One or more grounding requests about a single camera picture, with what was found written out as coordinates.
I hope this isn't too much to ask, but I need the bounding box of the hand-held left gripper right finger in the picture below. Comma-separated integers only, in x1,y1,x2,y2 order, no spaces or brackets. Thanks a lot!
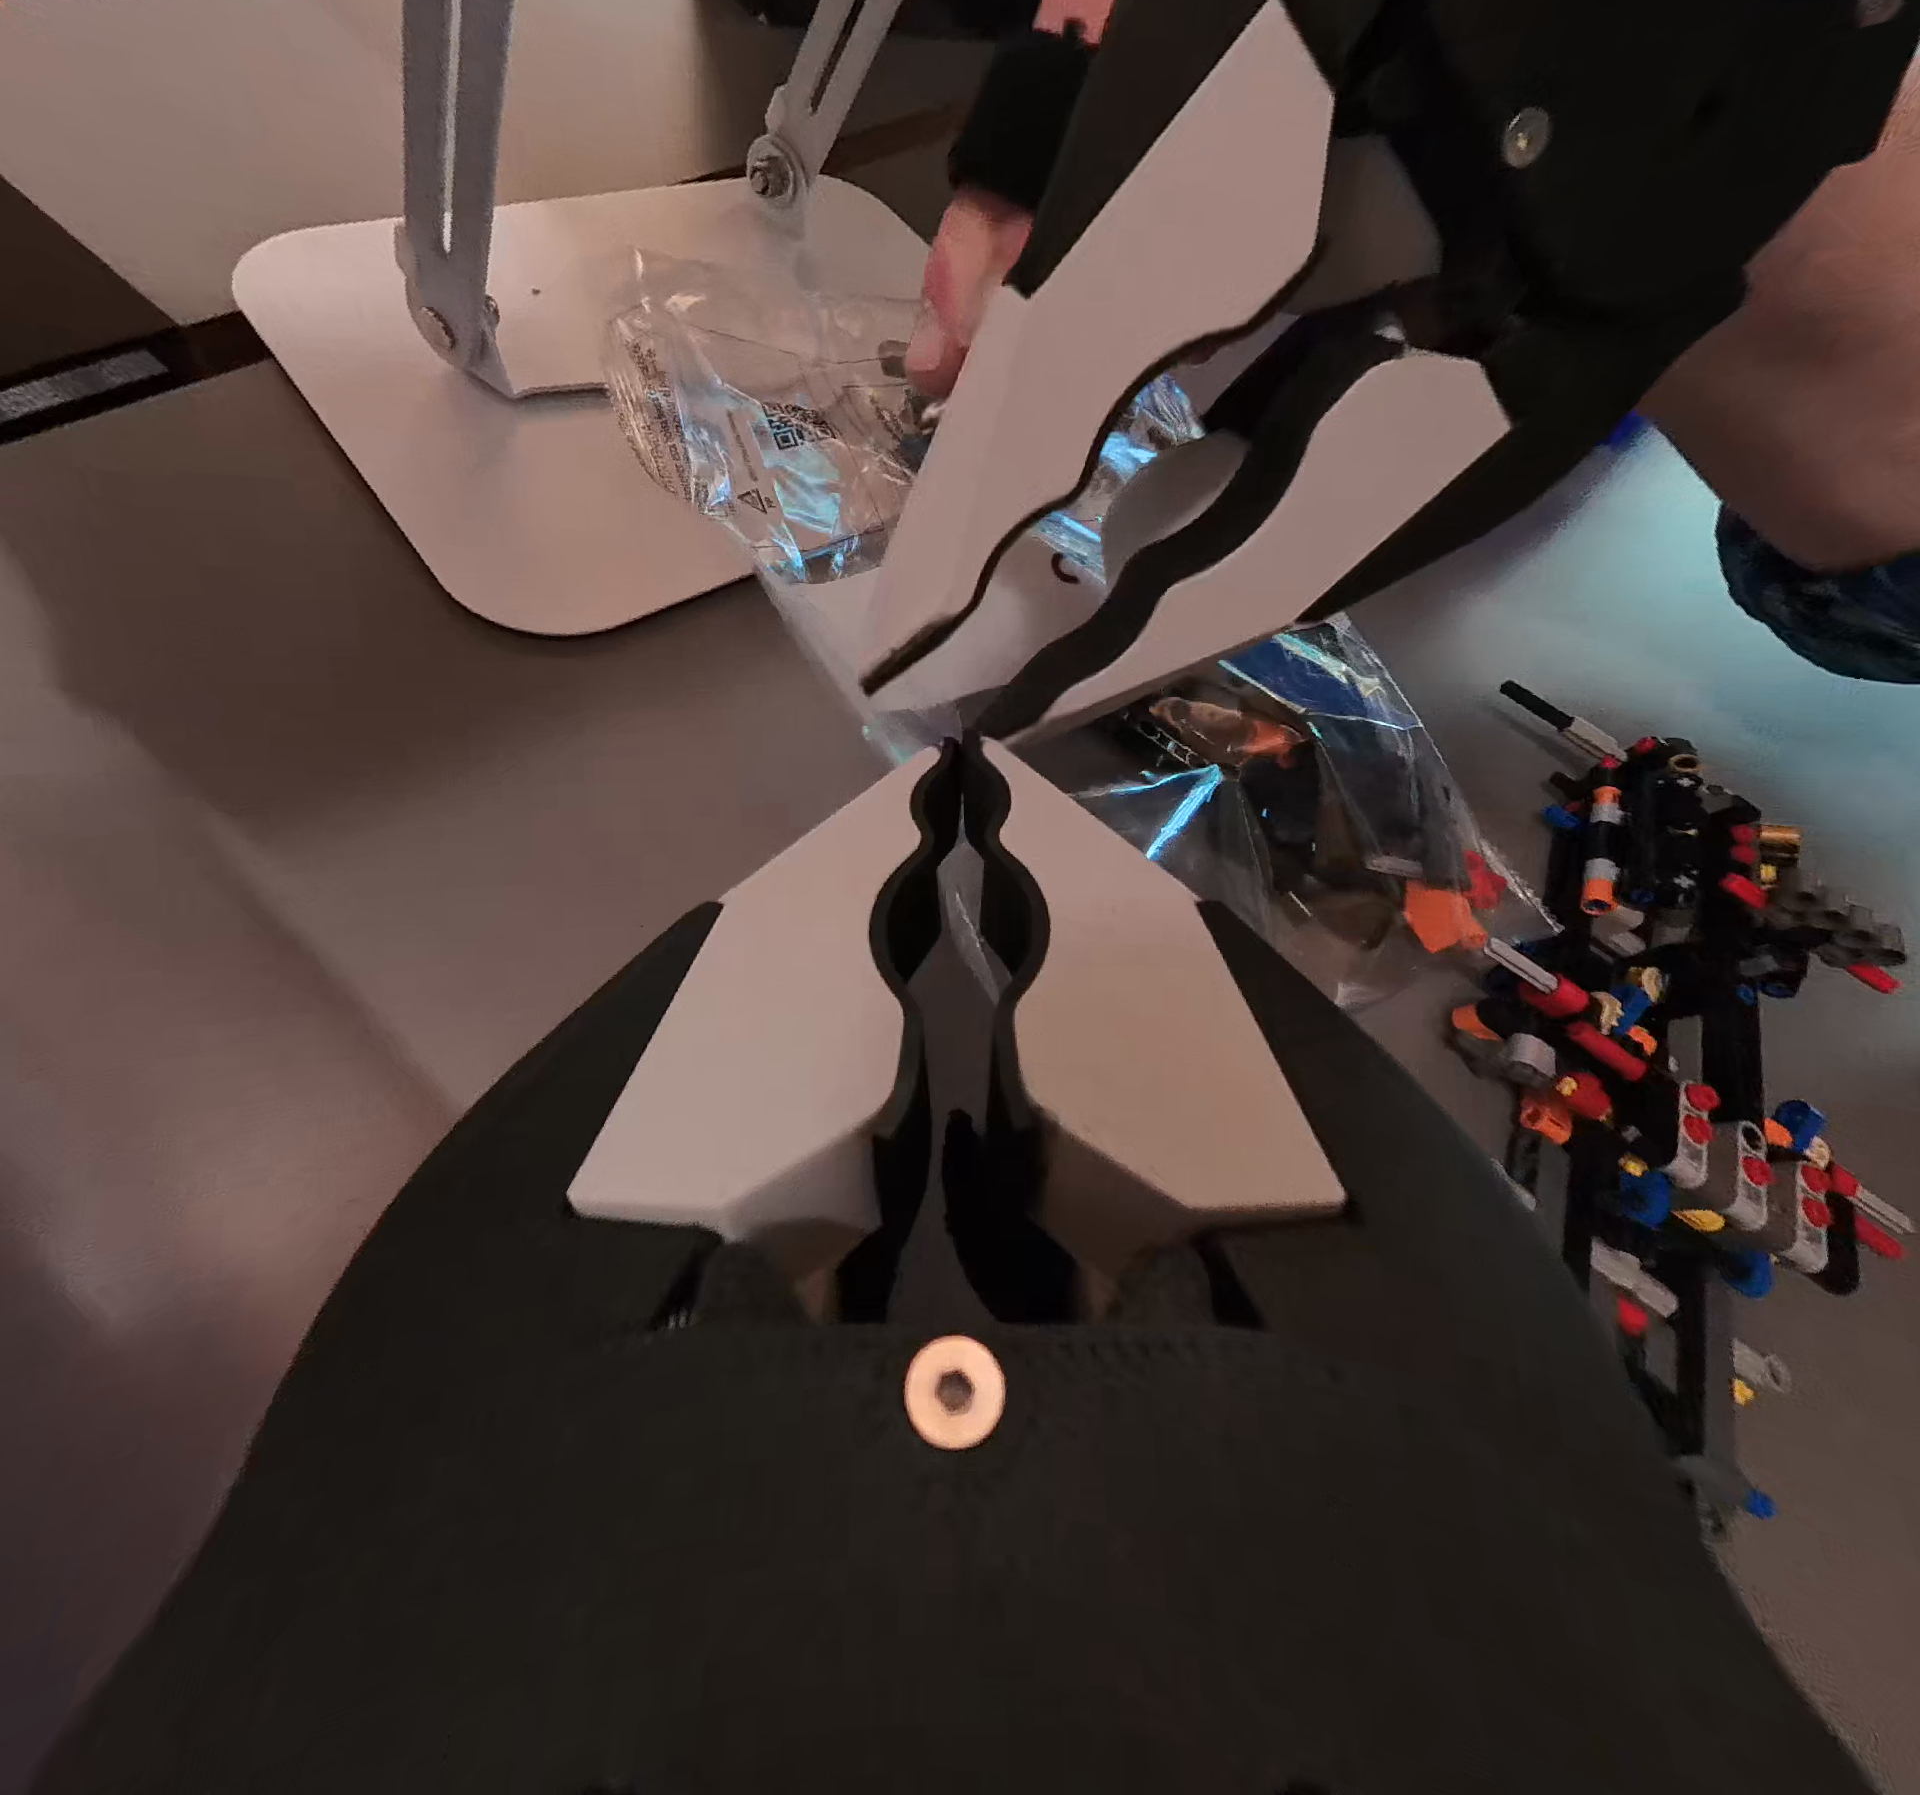
960,733,1349,1323

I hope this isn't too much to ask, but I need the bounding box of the person's right forearm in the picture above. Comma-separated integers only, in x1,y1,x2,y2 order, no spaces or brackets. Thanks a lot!
1638,54,1920,688

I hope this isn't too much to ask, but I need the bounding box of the white lamp base plate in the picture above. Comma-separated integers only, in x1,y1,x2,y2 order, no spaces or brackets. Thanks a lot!
231,174,940,640

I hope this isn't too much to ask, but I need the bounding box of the black lego axle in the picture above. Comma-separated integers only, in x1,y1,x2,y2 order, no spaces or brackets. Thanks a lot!
1499,679,1625,765

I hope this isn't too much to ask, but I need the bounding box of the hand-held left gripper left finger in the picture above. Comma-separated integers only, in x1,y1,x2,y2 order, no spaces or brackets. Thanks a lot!
567,737,962,1323

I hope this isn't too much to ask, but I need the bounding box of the black lego technic model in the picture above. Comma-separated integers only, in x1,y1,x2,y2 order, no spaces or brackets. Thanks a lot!
1443,731,1920,1545

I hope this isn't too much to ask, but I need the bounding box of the clear printed plastic bag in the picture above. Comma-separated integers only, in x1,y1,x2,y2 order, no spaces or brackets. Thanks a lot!
602,245,965,591

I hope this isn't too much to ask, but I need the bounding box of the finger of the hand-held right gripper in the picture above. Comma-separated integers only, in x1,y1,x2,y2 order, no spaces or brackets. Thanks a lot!
858,0,1443,705
975,310,1518,750

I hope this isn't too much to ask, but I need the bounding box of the person's right hand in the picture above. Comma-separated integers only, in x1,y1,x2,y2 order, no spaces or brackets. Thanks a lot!
907,0,1173,393

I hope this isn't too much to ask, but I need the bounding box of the clear bag of lego parts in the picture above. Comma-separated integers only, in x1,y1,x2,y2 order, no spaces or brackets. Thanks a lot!
862,377,1565,1010

